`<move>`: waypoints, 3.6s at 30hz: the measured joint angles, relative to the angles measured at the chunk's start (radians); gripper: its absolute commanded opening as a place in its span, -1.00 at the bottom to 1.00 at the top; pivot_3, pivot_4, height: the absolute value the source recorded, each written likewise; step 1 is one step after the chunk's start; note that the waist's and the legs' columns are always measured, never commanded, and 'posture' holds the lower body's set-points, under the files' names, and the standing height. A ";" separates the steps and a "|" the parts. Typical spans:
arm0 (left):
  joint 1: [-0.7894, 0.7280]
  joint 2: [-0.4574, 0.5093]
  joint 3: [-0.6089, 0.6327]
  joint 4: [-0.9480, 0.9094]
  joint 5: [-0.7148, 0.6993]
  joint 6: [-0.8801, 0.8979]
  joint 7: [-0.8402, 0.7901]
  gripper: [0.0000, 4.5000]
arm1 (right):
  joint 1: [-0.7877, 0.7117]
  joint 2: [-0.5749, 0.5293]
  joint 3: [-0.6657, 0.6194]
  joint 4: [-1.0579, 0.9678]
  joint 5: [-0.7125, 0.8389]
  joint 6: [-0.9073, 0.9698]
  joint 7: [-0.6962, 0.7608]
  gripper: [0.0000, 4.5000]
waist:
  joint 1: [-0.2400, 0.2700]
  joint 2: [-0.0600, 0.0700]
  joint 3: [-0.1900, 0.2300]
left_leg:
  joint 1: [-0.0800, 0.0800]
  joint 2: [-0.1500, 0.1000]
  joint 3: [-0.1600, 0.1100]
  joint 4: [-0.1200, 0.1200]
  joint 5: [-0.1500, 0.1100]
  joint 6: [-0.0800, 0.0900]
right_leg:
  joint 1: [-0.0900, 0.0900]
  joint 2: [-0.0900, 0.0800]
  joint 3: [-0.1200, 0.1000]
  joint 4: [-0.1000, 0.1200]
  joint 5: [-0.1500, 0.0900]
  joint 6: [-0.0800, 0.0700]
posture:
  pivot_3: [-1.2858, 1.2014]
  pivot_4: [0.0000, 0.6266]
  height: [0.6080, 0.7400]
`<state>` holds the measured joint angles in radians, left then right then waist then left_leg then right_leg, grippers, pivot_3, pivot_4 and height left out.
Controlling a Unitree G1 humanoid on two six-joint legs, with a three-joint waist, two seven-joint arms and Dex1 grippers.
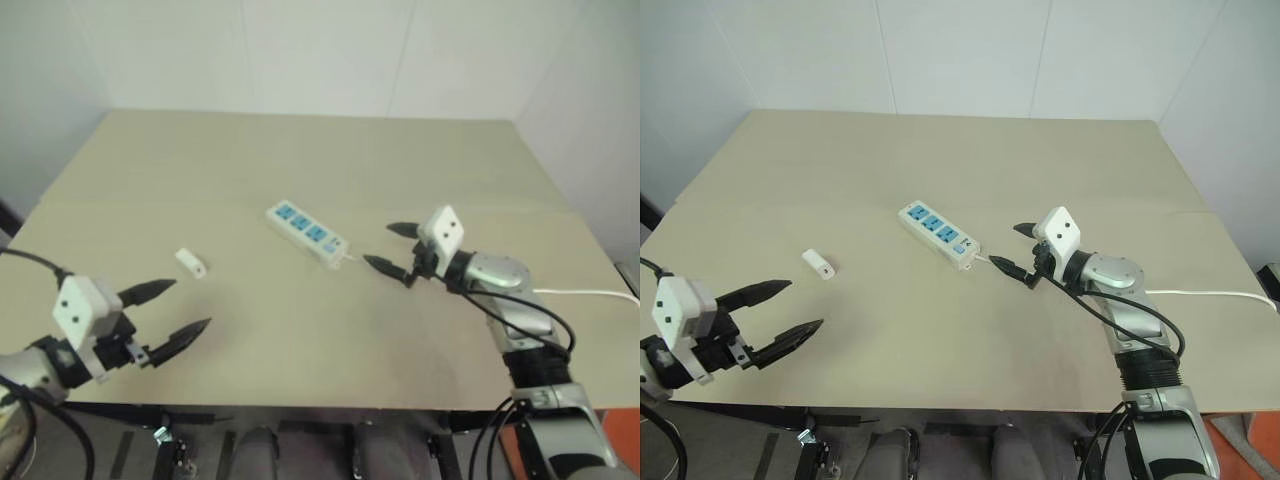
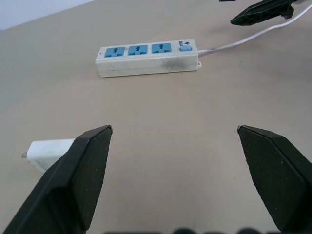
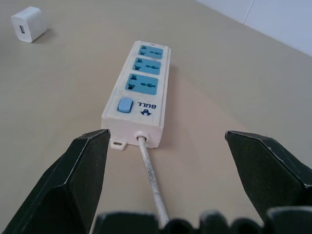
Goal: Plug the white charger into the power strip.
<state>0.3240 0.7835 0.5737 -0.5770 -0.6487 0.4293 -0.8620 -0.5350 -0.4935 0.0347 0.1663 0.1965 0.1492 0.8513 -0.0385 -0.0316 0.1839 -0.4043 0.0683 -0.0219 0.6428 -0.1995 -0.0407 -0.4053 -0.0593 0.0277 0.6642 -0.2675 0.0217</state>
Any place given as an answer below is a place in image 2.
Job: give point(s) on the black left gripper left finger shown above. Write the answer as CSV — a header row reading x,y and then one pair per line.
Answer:
x,y
65,185

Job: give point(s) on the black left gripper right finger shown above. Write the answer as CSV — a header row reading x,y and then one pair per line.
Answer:
x,y
280,175

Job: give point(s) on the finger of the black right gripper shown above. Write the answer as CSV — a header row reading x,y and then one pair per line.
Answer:
x,y
227,0
260,13

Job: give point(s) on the white plug adapter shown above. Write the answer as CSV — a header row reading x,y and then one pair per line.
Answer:
x,y
48,152

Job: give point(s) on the white power strip blue sockets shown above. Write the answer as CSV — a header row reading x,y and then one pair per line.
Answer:
x,y
136,64

